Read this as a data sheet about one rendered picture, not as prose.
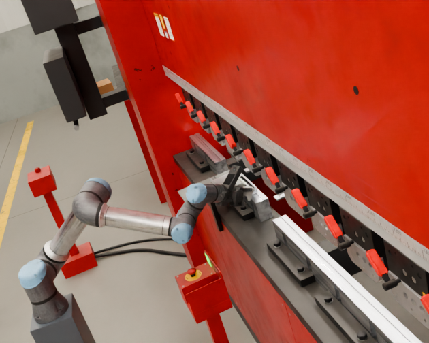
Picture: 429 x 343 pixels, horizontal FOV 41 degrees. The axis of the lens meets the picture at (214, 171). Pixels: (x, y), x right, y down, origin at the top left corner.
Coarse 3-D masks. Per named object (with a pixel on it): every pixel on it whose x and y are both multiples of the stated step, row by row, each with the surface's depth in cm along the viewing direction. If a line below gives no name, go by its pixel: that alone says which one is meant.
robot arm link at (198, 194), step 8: (192, 184) 219; (200, 184) 219; (208, 184) 223; (192, 192) 218; (200, 192) 217; (208, 192) 220; (216, 192) 223; (192, 200) 218; (200, 200) 218; (208, 200) 221
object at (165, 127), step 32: (96, 0) 312; (128, 0) 302; (128, 32) 307; (128, 64) 313; (160, 64) 318; (160, 96) 324; (160, 128) 330; (192, 128) 337; (160, 160) 337; (192, 256) 365
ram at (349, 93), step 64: (192, 0) 206; (256, 0) 147; (320, 0) 114; (384, 0) 93; (192, 64) 246; (256, 64) 166; (320, 64) 125; (384, 64) 100; (256, 128) 191; (320, 128) 139; (384, 128) 109; (384, 192) 119
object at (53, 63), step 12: (60, 48) 344; (48, 60) 317; (60, 60) 314; (48, 72) 315; (60, 72) 317; (72, 72) 352; (60, 84) 319; (72, 84) 320; (60, 96) 321; (72, 96) 323; (72, 108) 325; (84, 108) 335; (72, 120) 328
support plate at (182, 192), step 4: (224, 172) 266; (228, 172) 265; (216, 176) 265; (220, 176) 264; (204, 180) 264; (208, 180) 263; (236, 184) 251; (240, 184) 251; (180, 192) 260; (184, 192) 259; (180, 196) 259; (184, 196) 256; (184, 200) 252
